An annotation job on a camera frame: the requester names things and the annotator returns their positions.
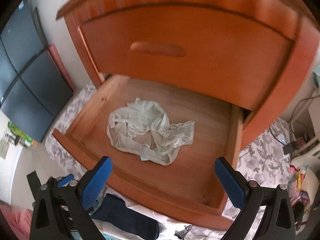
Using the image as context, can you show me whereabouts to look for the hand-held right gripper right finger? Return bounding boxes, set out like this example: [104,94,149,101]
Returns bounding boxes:
[214,157,295,240]

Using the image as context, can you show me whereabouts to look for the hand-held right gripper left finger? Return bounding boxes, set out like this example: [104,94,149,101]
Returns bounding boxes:
[30,156,113,240]

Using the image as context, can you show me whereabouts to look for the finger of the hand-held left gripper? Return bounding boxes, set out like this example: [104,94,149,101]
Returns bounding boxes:
[56,174,75,187]

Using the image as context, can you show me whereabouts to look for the navy socks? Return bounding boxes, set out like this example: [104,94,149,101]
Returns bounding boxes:
[93,194,160,240]

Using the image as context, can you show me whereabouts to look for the wooden nightstand drawer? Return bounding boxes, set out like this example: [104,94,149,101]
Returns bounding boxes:
[52,74,244,230]
[78,4,294,112]

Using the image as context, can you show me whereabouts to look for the pale lace underwear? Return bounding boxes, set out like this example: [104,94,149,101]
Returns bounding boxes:
[107,97,195,166]

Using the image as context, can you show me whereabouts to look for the floral bedsheet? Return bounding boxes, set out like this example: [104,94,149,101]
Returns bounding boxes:
[45,82,298,240]

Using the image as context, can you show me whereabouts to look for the person's pink clothing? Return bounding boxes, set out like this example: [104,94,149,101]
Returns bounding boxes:
[0,200,33,240]

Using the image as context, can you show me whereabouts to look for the green printed packet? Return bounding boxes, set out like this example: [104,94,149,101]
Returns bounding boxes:
[7,121,34,147]

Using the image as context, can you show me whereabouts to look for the small white device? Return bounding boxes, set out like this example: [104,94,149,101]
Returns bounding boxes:
[269,127,290,145]

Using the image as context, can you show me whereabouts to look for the black charger plug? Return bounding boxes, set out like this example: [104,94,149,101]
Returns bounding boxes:
[282,142,297,154]

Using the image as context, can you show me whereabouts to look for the pile of toys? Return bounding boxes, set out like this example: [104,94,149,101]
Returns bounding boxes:
[287,159,320,228]

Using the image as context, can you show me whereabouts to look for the blue-grey refrigerator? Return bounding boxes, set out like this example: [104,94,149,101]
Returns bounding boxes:
[0,0,74,143]

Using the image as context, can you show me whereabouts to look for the pink foam tube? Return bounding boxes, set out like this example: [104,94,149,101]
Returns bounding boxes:
[48,44,75,93]

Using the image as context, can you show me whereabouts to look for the wooden nightstand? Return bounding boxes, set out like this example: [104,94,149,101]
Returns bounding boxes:
[55,0,320,145]

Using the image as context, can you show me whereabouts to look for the black power cable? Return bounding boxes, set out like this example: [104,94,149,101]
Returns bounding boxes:
[290,96,318,130]

